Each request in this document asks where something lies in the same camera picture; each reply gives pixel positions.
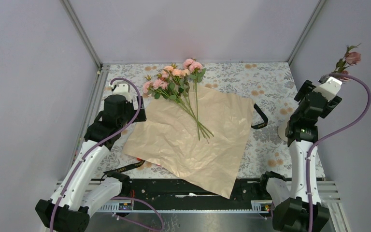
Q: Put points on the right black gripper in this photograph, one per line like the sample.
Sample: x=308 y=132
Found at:
x=307 y=87

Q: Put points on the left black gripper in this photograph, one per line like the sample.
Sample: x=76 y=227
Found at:
x=141 y=116

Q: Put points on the light pink rose stem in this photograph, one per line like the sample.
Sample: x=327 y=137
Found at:
x=177 y=89

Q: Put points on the peach paper flower bouquet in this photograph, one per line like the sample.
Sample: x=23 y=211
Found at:
x=169 y=138

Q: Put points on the dusty mauve rose stem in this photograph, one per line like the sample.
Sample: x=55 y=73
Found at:
x=349 y=59

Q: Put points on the large pink rose stem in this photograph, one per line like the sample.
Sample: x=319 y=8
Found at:
x=194 y=69

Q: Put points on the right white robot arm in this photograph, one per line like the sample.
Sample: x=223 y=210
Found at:
x=298 y=207

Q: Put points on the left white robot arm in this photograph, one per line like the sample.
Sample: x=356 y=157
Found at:
x=70 y=207

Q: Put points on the beige cylindrical vase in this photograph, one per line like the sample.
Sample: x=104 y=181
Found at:
x=281 y=131

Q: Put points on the peach orange rose stem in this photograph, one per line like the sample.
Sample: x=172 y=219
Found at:
x=174 y=71

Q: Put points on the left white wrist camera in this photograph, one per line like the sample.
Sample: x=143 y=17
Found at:
x=121 y=88

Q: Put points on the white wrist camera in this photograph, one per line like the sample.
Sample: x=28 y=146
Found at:
x=121 y=88
x=329 y=87

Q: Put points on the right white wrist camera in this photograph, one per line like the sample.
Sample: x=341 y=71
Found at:
x=329 y=87

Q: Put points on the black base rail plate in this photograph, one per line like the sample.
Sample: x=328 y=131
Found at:
x=180 y=195

